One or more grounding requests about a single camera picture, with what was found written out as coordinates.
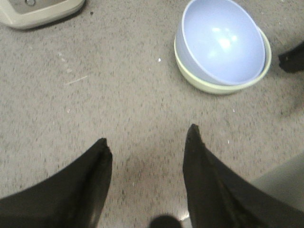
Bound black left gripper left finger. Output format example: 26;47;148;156
0;138;113;228

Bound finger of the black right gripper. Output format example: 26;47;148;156
278;42;304;73

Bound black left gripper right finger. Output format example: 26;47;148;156
182;124;304;228

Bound blue bowl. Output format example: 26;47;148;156
176;0;266;85

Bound green bowl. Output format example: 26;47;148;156
173;28;272;95

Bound cream toaster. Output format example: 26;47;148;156
0;0;85;29

